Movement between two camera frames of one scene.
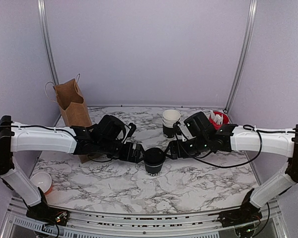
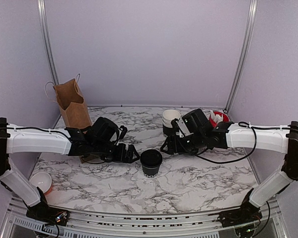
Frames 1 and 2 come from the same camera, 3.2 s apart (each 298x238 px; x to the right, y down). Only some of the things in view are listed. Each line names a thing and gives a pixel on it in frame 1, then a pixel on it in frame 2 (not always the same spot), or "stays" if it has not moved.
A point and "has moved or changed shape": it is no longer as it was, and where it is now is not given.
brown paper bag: (73, 109) stays
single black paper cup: (153, 171) has moved or changed shape
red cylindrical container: (225, 120) stays
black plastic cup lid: (154, 156) stays
